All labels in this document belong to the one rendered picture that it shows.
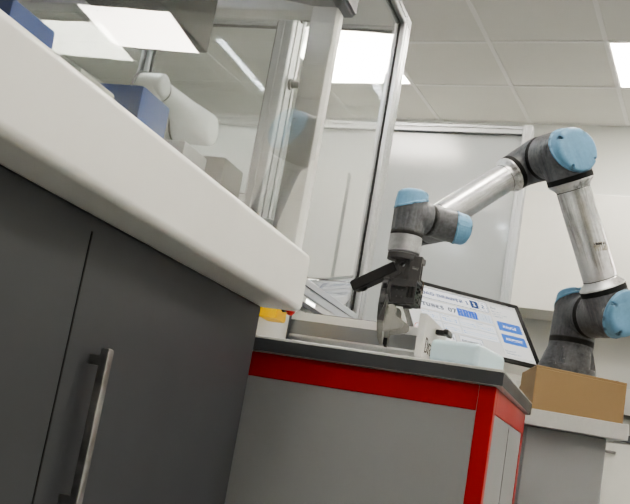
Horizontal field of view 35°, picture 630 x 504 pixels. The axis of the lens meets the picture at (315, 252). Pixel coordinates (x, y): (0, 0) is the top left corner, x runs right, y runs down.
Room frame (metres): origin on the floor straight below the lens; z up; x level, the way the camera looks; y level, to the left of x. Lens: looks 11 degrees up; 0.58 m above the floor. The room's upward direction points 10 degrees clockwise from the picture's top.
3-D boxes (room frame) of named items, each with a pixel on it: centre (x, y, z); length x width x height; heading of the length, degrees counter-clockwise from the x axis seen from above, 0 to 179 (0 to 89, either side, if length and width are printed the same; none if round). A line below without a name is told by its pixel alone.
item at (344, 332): (2.54, -0.13, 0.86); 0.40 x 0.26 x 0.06; 72
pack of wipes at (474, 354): (1.84, -0.31, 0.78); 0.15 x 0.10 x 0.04; 150
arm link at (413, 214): (2.25, -0.20, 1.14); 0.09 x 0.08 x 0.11; 113
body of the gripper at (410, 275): (2.24, -0.21, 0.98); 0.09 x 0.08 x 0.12; 70
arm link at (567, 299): (2.60, -0.71, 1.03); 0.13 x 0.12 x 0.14; 23
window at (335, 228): (2.63, -0.01, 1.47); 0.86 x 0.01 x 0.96; 162
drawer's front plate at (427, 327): (2.48, -0.32, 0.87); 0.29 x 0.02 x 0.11; 162
